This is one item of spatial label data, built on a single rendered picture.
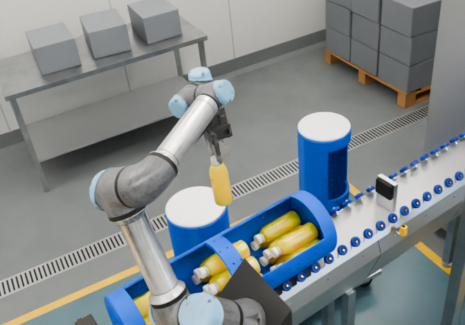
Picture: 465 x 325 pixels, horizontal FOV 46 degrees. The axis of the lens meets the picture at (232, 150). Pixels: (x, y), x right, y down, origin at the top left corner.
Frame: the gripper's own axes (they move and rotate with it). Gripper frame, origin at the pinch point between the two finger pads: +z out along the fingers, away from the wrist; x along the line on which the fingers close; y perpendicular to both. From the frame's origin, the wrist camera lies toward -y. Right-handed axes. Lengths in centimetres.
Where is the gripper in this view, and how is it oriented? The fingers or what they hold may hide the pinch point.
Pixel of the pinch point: (216, 159)
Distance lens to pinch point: 200.1
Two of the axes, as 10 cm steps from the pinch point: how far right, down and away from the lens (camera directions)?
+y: 8.7, -4.1, 2.8
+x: -4.5, -4.3, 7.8
